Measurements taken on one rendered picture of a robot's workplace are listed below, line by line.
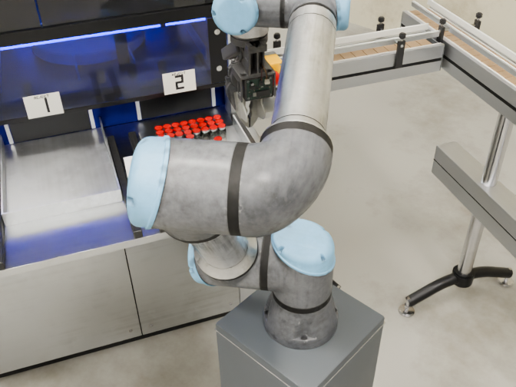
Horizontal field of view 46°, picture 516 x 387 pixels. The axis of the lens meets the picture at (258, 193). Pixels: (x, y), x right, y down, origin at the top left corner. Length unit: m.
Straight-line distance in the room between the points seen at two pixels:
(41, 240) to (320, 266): 0.62
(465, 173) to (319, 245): 1.12
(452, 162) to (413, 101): 1.48
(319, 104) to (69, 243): 0.73
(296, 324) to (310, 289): 0.09
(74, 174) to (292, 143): 0.91
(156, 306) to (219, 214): 1.41
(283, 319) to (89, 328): 1.04
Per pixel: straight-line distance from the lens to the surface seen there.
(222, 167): 0.70
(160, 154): 0.73
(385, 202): 2.84
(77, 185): 1.52
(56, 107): 1.60
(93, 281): 1.96
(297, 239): 1.10
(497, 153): 2.04
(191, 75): 1.61
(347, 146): 3.19
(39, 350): 2.16
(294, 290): 1.13
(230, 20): 1.00
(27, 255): 1.37
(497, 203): 2.05
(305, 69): 0.85
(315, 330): 1.20
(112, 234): 1.36
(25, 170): 1.62
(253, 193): 0.69
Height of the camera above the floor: 1.77
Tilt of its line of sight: 38 degrees down
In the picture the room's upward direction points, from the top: 1 degrees counter-clockwise
